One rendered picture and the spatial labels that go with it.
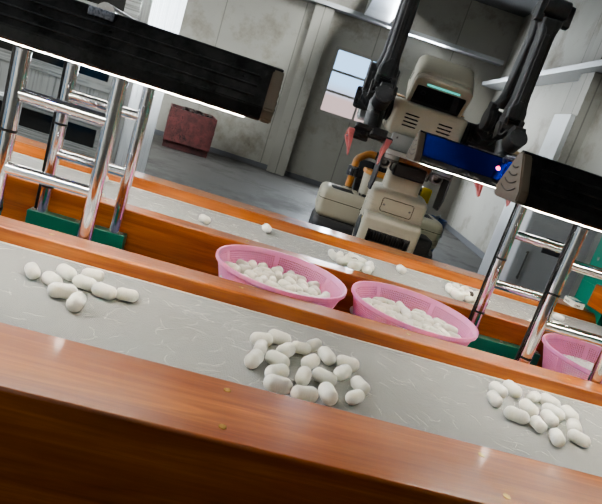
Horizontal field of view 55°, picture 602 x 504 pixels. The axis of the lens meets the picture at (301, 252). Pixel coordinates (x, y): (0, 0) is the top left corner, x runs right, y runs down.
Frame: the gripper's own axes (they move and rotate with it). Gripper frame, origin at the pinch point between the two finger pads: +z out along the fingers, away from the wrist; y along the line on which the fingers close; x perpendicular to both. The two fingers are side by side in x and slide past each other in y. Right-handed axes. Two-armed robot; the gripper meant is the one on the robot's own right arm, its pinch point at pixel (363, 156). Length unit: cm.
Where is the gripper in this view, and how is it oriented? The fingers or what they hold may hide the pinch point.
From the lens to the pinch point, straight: 180.4
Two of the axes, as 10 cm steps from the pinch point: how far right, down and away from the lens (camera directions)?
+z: -2.8, 9.3, -2.4
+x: -1.2, 2.1, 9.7
